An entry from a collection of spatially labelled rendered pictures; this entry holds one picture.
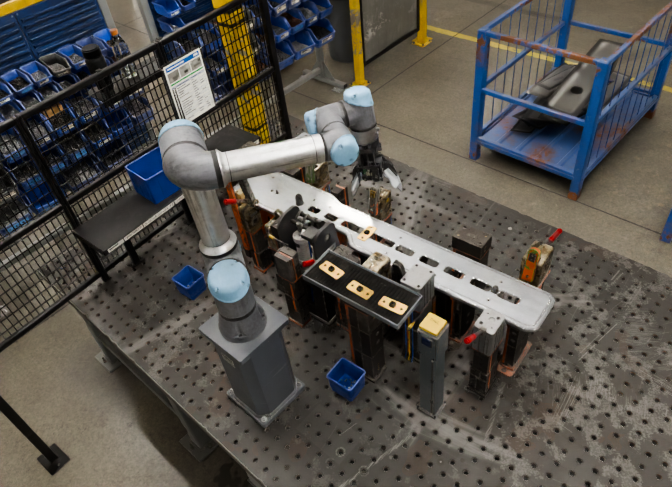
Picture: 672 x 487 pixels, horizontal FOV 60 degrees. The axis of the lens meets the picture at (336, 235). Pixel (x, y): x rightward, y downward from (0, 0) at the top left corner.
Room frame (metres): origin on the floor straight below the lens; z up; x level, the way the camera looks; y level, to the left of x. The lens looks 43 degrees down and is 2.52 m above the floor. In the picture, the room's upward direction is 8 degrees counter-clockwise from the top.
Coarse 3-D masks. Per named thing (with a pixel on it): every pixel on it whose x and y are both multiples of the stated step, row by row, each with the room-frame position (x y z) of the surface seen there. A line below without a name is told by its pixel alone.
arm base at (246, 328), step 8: (256, 304) 1.17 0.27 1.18; (256, 312) 1.15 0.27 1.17; (264, 312) 1.18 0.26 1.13; (224, 320) 1.13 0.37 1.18; (232, 320) 1.11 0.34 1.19; (240, 320) 1.11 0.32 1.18; (248, 320) 1.12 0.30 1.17; (256, 320) 1.13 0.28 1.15; (264, 320) 1.15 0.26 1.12; (224, 328) 1.12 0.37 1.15; (232, 328) 1.11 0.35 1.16; (240, 328) 1.11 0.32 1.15; (248, 328) 1.11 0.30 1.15; (256, 328) 1.12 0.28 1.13; (264, 328) 1.14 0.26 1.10; (224, 336) 1.12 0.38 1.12; (232, 336) 1.10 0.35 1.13; (240, 336) 1.11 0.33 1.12; (248, 336) 1.10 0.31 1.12; (256, 336) 1.11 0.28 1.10
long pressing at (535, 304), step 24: (264, 192) 1.94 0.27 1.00; (288, 192) 1.92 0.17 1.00; (312, 192) 1.90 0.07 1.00; (312, 216) 1.75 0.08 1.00; (336, 216) 1.73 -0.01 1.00; (360, 216) 1.70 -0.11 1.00; (360, 240) 1.57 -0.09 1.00; (408, 240) 1.53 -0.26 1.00; (408, 264) 1.41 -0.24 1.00; (456, 264) 1.38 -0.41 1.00; (480, 264) 1.37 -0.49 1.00; (456, 288) 1.27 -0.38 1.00; (504, 288) 1.24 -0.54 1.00; (528, 288) 1.23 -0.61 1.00; (504, 312) 1.15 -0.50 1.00; (528, 312) 1.13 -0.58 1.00
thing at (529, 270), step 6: (528, 252) 1.31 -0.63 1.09; (534, 252) 1.30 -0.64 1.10; (540, 252) 1.30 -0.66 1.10; (528, 258) 1.30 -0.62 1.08; (534, 258) 1.28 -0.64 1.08; (528, 264) 1.29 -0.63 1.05; (534, 264) 1.28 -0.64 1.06; (528, 270) 1.29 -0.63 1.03; (534, 270) 1.27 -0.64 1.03; (522, 276) 1.29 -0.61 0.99; (528, 276) 1.28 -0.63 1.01; (534, 276) 1.28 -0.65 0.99
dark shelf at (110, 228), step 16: (224, 128) 2.44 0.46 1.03; (208, 144) 2.32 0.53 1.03; (224, 144) 2.30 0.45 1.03; (240, 144) 2.28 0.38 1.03; (176, 192) 1.99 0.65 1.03; (112, 208) 1.94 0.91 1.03; (128, 208) 1.92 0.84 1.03; (144, 208) 1.91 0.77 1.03; (160, 208) 1.89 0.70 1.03; (96, 224) 1.85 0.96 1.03; (112, 224) 1.83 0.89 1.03; (128, 224) 1.82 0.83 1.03; (144, 224) 1.82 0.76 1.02; (96, 240) 1.75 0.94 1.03; (112, 240) 1.73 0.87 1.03
